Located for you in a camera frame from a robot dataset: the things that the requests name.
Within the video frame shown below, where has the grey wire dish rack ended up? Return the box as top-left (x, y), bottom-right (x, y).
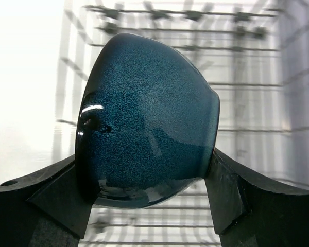
top-left (51, 0), bottom-right (309, 247)

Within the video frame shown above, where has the blue bowl with tan interior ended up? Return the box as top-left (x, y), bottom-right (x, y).
top-left (75, 33), bottom-right (220, 209)

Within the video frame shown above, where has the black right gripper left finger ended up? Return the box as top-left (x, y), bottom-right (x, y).
top-left (0, 155), bottom-right (96, 246)

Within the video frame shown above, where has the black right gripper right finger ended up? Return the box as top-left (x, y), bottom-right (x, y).
top-left (205, 149), bottom-right (309, 246)

